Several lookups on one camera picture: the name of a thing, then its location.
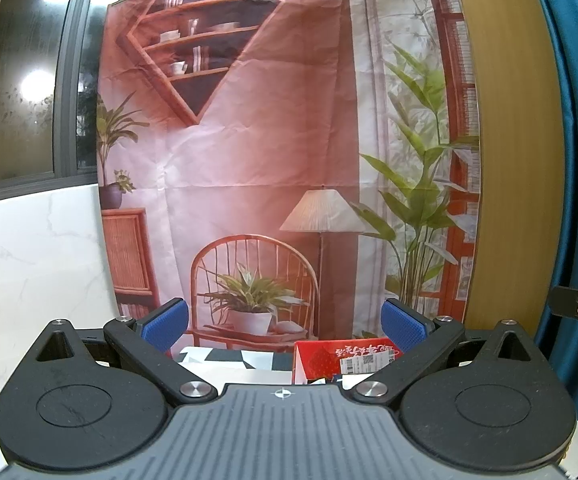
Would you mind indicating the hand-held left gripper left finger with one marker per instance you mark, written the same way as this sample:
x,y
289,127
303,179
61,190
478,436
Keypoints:
x,y
166,325

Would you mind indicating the printed wall backdrop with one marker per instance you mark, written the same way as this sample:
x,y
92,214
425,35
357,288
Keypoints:
x,y
269,135

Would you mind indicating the red strawberry print box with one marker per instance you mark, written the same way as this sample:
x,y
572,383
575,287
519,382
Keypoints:
x,y
319,360

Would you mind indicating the dark window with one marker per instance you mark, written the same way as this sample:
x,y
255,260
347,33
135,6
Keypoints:
x,y
14,110

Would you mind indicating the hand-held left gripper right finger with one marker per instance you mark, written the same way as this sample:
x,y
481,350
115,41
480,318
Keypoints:
x,y
404,325

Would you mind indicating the wooden panel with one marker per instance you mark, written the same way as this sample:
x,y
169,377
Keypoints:
x,y
514,160

